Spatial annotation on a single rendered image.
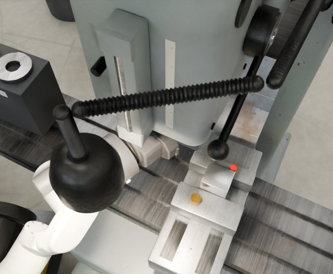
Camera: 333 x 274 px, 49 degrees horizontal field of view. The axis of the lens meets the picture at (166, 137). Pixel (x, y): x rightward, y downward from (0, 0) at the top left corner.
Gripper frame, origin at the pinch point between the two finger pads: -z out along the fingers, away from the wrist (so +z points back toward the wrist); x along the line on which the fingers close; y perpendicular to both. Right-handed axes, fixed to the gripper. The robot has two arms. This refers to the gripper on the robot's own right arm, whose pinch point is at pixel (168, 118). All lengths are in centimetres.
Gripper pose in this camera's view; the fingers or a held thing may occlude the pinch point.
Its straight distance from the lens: 69.8
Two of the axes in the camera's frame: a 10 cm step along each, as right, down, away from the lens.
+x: -6.7, -6.4, 3.9
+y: -0.1, 5.3, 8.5
